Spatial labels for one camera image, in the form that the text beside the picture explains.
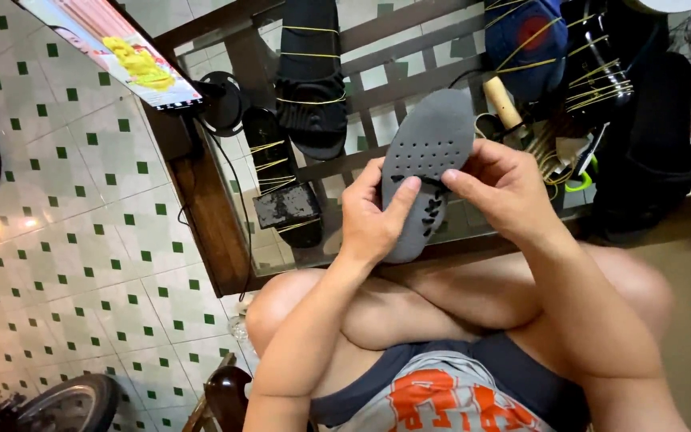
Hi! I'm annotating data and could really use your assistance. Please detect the person's legs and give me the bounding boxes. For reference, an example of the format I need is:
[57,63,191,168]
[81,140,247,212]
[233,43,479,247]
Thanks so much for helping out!
[245,243,675,400]

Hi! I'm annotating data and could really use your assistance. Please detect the glossy black shoe with bands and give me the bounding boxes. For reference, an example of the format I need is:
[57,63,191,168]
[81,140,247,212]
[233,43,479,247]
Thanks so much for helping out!
[560,0,635,124]

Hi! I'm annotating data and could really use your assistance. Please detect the grey perforated shoe insole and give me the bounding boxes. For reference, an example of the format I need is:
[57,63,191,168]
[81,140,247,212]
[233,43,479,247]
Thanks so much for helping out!
[380,89,477,264]

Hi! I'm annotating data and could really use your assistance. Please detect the heap of yellow rubber bands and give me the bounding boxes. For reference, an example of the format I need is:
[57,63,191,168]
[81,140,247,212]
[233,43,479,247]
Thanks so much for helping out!
[525,118,580,188]

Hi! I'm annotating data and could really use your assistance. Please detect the motorbike wheel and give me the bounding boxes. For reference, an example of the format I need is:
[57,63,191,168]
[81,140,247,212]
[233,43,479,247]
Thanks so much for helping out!
[14,373,122,432]

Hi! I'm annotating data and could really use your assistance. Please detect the person's left hand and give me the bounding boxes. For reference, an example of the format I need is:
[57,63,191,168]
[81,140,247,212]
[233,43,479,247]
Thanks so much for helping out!
[340,157,422,268]

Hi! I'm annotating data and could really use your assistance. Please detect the phone with lit screen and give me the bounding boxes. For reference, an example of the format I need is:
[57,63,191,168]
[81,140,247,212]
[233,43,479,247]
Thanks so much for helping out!
[17,0,206,112]

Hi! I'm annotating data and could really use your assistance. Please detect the dark wooden chair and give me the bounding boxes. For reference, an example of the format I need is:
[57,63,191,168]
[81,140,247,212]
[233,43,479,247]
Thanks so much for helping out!
[181,352,255,432]

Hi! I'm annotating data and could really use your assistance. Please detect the black round phone stand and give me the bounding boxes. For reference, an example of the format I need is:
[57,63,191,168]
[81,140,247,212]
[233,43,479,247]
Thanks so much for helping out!
[197,71,252,138]

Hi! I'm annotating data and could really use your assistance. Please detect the green handled scissors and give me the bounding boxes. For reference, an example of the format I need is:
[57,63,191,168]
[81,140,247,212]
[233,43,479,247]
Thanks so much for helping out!
[564,124,610,193]

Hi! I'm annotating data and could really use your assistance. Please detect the person's right hand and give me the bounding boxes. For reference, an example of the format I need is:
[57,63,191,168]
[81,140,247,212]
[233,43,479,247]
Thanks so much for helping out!
[441,139,554,242]

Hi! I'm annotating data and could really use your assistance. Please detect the wooden tool handle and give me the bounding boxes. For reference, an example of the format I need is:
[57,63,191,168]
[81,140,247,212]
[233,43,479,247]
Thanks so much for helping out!
[481,76,524,130]

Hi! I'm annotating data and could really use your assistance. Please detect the wooden table with glass top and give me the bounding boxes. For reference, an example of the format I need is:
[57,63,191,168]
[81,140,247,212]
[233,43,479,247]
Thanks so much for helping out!
[106,0,691,299]

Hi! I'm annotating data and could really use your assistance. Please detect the grey shorts with orange print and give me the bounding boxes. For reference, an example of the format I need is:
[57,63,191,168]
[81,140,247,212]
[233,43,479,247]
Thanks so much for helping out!
[310,333,592,432]

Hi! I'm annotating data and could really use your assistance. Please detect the black sandal with rubber bands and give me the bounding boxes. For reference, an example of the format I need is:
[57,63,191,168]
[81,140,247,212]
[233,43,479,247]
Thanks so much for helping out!
[274,0,350,162]

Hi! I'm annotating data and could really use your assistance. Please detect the black heeled sandal with bands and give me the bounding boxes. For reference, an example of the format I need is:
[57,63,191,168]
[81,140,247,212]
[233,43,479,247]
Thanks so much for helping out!
[242,106,324,250]

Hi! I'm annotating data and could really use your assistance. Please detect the blue shoe with red circle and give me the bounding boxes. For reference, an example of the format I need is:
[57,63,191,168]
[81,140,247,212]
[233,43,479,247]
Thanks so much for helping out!
[482,0,570,103]

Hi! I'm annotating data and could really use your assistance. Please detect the tall black boot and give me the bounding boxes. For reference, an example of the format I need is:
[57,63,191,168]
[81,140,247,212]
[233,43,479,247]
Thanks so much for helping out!
[590,52,691,236]

